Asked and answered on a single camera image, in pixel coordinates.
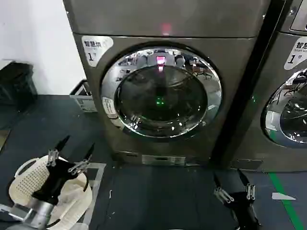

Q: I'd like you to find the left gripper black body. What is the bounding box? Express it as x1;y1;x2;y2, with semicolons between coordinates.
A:
32;160;76;205

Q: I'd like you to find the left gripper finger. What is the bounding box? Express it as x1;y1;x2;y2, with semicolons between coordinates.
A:
46;135;70;167
68;143;95;174

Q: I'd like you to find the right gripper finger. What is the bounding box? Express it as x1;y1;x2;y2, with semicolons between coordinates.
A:
213;172;235;204
237;168;257;200

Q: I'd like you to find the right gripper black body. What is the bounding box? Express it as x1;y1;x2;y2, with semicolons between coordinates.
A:
224;191;261;230

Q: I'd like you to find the white perforated laundry basket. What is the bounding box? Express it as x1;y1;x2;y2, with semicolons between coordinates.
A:
8;154;93;227

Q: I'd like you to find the white floor tape piece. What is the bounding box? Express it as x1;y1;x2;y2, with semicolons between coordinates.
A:
272;192;297;201

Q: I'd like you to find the green floor tape line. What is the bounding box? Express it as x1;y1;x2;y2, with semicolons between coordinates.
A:
268;172;307;230

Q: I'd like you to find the grey dryer with digit sticker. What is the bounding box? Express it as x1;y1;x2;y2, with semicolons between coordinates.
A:
62;0;267;167
230;0;307;172

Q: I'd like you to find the white open cardboard box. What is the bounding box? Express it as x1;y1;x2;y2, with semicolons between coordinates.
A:
69;80;98;113

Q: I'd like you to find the black storage crate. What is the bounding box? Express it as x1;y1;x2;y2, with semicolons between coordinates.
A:
0;59;38;114

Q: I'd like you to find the round glass dryer door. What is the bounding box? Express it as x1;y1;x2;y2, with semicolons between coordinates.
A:
99;42;223;144
260;68;307;150

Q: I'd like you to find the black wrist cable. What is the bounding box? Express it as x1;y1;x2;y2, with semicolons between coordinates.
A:
82;175;90;193

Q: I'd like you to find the black post between dryers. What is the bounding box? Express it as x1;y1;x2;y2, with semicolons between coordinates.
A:
213;0;289;169

